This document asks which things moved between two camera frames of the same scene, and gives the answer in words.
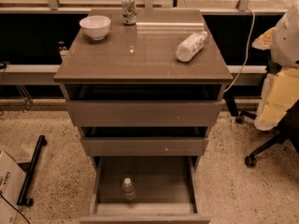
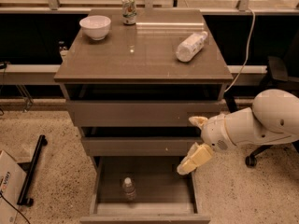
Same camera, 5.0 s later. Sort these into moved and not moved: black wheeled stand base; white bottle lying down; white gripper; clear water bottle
Moved: white gripper
Not moved: black wheeled stand base; clear water bottle; white bottle lying down
